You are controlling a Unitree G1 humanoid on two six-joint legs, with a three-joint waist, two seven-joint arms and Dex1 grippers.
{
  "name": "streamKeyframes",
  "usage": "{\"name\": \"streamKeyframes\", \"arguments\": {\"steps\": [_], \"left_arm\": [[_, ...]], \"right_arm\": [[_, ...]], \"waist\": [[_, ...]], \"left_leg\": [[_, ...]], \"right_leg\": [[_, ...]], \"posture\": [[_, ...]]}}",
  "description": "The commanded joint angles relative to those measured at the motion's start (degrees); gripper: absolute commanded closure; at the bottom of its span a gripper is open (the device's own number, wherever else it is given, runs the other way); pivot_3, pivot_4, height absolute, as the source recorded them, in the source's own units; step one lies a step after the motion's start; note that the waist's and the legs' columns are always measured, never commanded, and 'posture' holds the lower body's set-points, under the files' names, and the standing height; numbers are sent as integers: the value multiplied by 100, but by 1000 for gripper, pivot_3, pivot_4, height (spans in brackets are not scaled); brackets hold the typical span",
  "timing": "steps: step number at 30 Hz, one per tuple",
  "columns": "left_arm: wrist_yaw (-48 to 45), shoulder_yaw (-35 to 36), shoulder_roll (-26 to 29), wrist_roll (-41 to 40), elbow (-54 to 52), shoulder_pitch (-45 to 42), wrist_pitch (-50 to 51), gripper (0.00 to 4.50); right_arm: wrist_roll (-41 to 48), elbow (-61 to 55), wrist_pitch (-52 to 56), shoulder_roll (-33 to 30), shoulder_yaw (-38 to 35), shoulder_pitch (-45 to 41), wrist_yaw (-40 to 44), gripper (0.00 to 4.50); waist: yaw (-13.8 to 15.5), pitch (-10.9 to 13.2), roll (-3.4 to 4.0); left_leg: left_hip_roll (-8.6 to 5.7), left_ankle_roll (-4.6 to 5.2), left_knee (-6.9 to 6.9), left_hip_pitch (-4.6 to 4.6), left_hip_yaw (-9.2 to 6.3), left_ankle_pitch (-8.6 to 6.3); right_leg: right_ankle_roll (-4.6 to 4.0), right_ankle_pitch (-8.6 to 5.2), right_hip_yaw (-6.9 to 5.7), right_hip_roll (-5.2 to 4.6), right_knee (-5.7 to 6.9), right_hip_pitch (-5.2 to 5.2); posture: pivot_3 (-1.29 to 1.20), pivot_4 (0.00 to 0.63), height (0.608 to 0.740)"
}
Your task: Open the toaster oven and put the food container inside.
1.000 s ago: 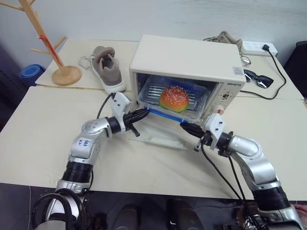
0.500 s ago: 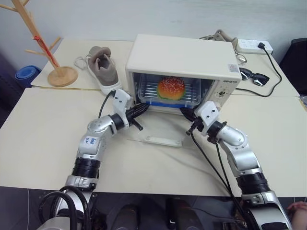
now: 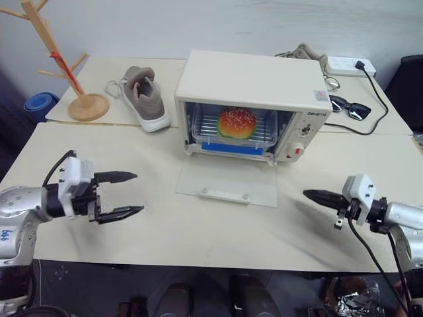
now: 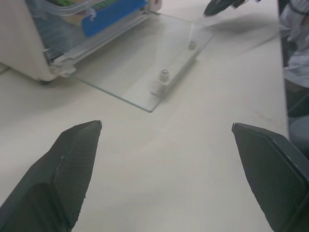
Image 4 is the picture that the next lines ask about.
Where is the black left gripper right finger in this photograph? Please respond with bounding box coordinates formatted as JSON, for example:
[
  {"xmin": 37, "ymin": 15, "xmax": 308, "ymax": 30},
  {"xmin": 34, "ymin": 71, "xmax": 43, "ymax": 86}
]
[{"xmin": 231, "ymin": 122, "xmax": 309, "ymax": 232}]

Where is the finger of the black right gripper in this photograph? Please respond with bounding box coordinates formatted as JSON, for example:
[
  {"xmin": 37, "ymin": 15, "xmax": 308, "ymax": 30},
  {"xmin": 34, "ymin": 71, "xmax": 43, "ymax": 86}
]
[{"xmin": 203, "ymin": 0, "xmax": 249, "ymax": 17}]

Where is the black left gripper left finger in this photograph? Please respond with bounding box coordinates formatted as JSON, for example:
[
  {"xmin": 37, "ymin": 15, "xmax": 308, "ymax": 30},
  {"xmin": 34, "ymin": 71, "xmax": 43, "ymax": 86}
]
[{"xmin": 0, "ymin": 120, "xmax": 103, "ymax": 232}]

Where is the glass toaster oven door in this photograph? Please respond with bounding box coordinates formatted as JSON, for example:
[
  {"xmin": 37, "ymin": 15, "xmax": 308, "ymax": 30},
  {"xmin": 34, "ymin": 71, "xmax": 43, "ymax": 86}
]
[{"xmin": 52, "ymin": 11, "xmax": 215, "ymax": 113}]

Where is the clear food container blue lid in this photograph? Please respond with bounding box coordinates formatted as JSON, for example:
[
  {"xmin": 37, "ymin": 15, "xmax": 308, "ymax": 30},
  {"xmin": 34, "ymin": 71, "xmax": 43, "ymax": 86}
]
[{"xmin": 25, "ymin": 0, "xmax": 148, "ymax": 38}]

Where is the white toaster oven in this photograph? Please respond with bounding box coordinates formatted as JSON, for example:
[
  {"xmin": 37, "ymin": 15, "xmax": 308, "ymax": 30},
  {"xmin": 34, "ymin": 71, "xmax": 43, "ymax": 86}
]
[{"xmin": 0, "ymin": 0, "xmax": 162, "ymax": 85}]

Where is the grey round stool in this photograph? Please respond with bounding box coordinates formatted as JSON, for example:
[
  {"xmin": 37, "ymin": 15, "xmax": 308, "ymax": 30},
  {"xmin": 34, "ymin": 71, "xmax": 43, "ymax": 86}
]
[{"xmin": 289, "ymin": 115, "xmax": 309, "ymax": 159}]

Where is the person in light clothing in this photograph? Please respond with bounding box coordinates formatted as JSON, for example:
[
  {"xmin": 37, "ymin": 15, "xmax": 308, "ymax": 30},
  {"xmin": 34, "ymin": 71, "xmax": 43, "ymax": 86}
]
[{"xmin": 278, "ymin": 0, "xmax": 309, "ymax": 90}]

